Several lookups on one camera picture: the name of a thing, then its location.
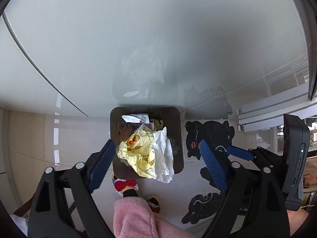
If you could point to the black trash bin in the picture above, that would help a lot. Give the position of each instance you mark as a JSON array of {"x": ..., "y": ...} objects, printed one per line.
[{"x": 160, "y": 117}]

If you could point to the pale yellow wrapper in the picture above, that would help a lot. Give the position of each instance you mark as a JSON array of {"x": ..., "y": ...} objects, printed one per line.
[{"x": 138, "y": 153}]

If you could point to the pink fleece trouser leg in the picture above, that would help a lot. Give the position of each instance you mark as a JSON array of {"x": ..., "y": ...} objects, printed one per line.
[{"x": 134, "y": 218}]

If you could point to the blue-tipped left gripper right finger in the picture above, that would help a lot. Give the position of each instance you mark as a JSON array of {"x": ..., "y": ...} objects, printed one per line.
[{"x": 241, "y": 153}]

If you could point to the person's right hand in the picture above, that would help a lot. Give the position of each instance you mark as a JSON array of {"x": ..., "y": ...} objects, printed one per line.
[{"x": 296, "y": 219}]

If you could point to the white tissue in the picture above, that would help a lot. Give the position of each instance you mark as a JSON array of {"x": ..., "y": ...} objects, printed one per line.
[{"x": 164, "y": 159}]

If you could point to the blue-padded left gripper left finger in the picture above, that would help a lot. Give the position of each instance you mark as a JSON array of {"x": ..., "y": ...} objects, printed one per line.
[{"x": 50, "y": 215}]

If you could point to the black cat floor mat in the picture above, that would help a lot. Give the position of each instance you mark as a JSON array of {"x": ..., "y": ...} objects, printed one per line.
[{"x": 219, "y": 136}]

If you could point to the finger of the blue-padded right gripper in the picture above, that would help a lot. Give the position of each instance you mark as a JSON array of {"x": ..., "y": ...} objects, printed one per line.
[{"x": 253, "y": 205}]

